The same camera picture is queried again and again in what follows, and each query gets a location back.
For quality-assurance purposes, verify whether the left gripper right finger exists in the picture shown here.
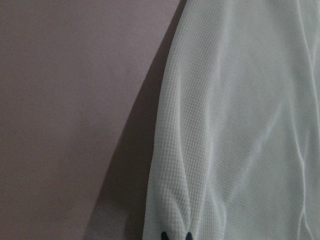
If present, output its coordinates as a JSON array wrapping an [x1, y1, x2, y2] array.
[[185, 232, 193, 240]]

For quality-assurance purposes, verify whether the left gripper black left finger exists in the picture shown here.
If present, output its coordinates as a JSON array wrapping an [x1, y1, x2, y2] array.
[[160, 231, 168, 240]]

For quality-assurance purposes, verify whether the olive green long-sleeve shirt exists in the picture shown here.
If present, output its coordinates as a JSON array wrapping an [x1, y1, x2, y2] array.
[[142, 0, 320, 240]]

